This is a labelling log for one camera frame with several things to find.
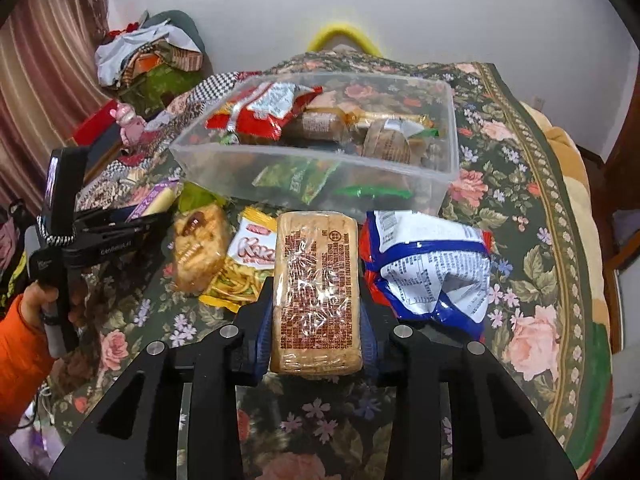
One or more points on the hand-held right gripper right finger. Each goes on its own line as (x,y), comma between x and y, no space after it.
(369,355)

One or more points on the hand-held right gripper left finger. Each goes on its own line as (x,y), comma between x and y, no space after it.
(263,355)

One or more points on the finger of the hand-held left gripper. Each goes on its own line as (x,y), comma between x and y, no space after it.
(150,222)

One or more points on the purple label cracker packet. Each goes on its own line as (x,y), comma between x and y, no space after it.
(157,199)

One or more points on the tan cake packet brown print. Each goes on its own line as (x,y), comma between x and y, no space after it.
(315,285)

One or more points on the clear plastic storage box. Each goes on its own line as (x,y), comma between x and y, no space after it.
(225,170)

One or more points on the red snack packet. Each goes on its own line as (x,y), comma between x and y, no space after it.
(235,120)

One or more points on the small green snack packet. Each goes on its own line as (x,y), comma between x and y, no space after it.
(300,180)

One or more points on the dark brown pastry packet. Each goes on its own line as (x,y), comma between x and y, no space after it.
(315,126)

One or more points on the clear nut bag green edge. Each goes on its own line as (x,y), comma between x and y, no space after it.
(387,145)

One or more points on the yellow orange biscuit packet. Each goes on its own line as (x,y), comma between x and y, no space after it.
(370,116)

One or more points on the person's left forearm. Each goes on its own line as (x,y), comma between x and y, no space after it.
(20,370)

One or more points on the person's left hand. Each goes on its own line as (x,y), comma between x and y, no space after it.
(31,300)

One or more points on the light green packet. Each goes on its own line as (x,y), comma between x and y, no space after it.
(197,199)

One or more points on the round golden pastry packet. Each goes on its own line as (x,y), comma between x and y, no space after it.
(197,250)

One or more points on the red box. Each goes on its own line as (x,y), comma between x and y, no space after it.
(97,122)

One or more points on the yellow noodle snack packet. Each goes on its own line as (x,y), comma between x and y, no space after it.
(245,265)

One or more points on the pink toy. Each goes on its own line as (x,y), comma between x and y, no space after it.
(129,125)

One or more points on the blue and white snack bag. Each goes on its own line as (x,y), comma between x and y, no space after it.
(425,270)

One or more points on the striped brown curtain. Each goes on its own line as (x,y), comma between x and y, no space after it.
(45,85)

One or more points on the green patterned bag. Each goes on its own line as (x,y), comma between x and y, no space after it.
(160,90)

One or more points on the patchwork quilt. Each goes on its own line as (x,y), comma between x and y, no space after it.
(200,95)

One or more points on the pile of folded clothes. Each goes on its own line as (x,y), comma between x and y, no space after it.
(145,52)

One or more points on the red fabric item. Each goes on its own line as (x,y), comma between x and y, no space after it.
(127,27)

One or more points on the yellow foam tube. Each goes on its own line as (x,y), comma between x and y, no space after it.
(340,27)

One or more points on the wooden wardrobe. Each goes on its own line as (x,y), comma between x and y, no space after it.
(622,135)

